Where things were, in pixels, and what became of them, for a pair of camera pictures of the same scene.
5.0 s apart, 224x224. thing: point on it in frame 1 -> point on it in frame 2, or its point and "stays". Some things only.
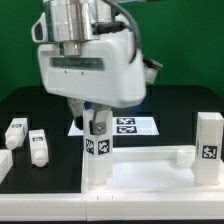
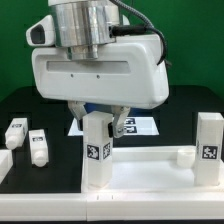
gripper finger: (98, 125) -> (116, 126)
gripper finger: (77, 107) stays
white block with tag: (209, 148) stays
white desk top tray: (155, 169) stays
